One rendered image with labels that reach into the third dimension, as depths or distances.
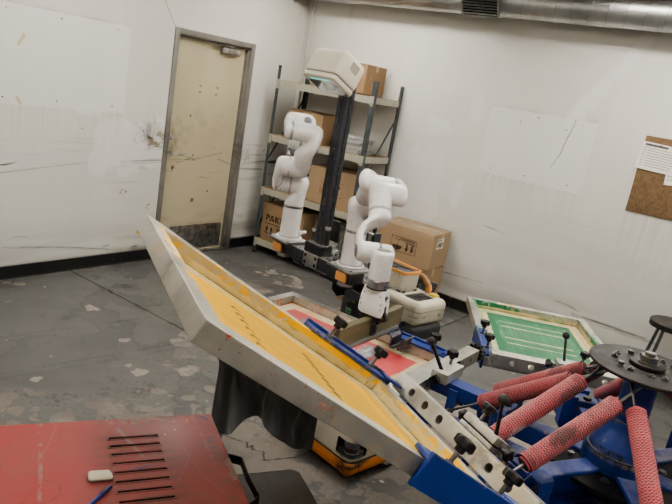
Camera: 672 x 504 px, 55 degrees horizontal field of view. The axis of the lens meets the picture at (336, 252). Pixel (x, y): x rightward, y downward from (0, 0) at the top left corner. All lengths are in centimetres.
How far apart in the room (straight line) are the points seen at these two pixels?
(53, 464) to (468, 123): 532
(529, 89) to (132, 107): 344
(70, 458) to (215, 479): 29
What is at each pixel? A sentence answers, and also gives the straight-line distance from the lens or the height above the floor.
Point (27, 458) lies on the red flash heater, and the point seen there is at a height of 110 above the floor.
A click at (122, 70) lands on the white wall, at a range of 582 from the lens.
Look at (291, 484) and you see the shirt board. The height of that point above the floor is 95.
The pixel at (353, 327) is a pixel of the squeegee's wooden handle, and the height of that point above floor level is 113.
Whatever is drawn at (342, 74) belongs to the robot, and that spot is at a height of 193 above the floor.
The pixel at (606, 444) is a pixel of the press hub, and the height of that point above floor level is 108.
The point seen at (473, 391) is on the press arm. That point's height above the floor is 104.
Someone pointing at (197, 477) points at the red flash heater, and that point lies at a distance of 137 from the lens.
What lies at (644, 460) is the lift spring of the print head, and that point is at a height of 118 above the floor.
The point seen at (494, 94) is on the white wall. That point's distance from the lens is 615.
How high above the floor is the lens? 189
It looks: 14 degrees down
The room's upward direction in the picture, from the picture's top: 10 degrees clockwise
